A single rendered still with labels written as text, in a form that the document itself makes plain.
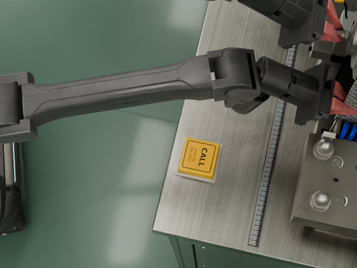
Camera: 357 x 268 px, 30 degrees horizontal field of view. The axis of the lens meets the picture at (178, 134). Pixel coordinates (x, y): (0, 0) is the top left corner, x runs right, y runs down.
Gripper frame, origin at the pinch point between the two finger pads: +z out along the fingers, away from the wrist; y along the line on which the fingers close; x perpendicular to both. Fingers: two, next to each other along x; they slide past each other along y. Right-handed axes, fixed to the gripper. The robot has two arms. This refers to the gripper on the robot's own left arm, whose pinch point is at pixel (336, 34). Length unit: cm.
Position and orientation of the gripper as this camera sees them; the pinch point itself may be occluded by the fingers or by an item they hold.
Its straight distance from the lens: 110.6
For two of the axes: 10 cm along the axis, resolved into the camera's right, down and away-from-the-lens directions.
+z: 7.8, 2.8, 5.6
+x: 6.0, -0.7, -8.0
